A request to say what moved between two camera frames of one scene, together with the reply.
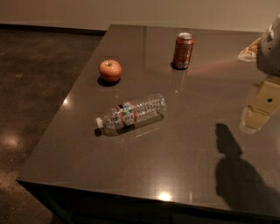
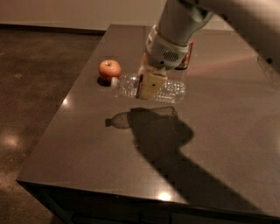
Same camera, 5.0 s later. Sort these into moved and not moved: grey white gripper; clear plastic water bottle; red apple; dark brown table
Moved: clear plastic water bottle; grey white gripper
Not moved: red apple; dark brown table
